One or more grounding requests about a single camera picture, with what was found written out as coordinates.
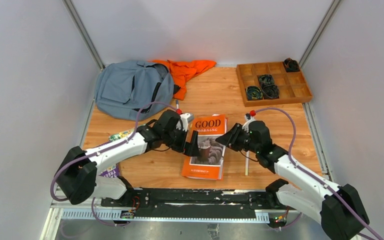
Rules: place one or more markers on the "orange Good Morning book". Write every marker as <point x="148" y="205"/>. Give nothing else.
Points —
<point x="209" y="164"/>

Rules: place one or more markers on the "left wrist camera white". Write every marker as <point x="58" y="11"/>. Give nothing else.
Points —
<point x="185" y="120"/>

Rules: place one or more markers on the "green treehouse book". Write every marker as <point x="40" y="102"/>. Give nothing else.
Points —
<point x="123" y="135"/>

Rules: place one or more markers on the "rolled dark tie lower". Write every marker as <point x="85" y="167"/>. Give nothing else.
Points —
<point x="270" y="92"/>

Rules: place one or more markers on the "rolled dark tie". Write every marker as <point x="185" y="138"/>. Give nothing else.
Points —
<point x="270" y="92"/>
<point x="266" y="79"/>

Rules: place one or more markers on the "wooden compartment tray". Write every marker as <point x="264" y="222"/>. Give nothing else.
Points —
<point x="293" y="86"/>

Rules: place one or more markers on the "rolled dark tie corner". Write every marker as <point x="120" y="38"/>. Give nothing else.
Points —
<point x="291" y="65"/>

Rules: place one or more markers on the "orange cloth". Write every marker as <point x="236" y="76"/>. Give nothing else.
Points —
<point x="184" y="71"/>

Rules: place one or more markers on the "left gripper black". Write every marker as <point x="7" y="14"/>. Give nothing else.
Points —
<point x="185" y="143"/>

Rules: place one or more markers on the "purple treehouse book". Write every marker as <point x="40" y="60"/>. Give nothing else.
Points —
<point x="111" y="172"/>

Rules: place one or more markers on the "white yellow highlighter pen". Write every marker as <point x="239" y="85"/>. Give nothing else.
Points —
<point x="246" y="168"/>

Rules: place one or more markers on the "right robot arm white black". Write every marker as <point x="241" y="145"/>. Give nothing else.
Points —
<point x="338" y="209"/>

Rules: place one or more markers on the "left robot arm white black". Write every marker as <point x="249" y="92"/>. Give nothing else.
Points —
<point x="79" y="175"/>

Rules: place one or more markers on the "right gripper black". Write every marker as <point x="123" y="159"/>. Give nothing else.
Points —
<point x="230" y="139"/>

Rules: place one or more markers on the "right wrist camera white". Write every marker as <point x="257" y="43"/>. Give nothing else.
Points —
<point x="248" y="119"/>

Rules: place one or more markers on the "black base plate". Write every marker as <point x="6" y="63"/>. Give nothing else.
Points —
<point x="190" y="204"/>

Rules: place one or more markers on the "blue grey backpack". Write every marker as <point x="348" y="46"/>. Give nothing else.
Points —
<point x="134" y="88"/>

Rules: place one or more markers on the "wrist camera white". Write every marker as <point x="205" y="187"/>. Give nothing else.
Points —
<point x="248" y="119"/>
<point x="185" y="120"/>

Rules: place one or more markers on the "aluminium frame rail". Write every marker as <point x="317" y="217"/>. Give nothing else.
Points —
<point x="111" y="216"/>

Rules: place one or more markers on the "rolled dark tie middle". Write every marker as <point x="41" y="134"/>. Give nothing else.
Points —
<point x="266" y="79"/>

